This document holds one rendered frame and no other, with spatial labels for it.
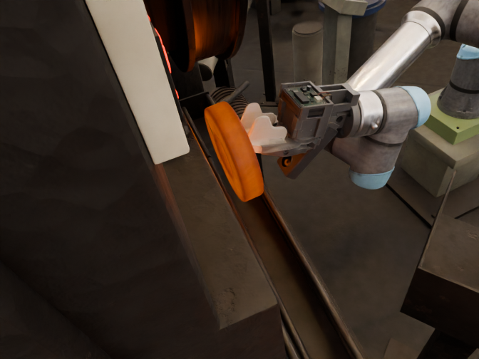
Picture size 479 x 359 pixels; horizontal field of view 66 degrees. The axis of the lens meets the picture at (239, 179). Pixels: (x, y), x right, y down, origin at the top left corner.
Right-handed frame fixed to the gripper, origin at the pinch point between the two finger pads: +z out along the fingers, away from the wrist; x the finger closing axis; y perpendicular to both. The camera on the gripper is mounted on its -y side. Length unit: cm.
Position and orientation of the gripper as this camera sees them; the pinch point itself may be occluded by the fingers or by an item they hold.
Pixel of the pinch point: (231, 142)
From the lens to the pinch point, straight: 55.8
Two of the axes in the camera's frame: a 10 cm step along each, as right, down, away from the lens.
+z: -9.3, 1.7, -3.4
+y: 1.1, -7.4, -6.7
